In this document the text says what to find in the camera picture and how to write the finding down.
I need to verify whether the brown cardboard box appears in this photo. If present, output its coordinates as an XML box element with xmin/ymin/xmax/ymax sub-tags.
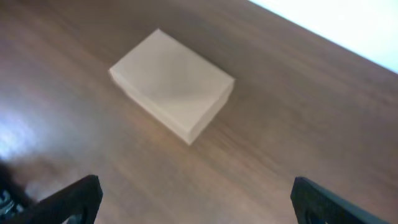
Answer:
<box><xmin>109</xmin><ymin>29</ymin><xmax>235</xmax><ymax>145</ymax></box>

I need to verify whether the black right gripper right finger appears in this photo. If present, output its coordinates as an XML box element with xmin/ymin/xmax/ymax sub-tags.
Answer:
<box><xmin>290</xmin><ymin>177</ymin><xmax>387</xmax><ymax>224</ymax></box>

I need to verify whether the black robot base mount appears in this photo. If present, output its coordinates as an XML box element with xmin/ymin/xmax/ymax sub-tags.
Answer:
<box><xmin>1</xmin><ymin>162</ymin><xmax>35</xmax><ymax>223</ymax></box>

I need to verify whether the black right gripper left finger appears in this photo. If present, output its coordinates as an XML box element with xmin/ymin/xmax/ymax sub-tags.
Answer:
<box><xmin>4</xmin><ymin>175</ymin><xmax>103</xmax><ymax>224</ymax></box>

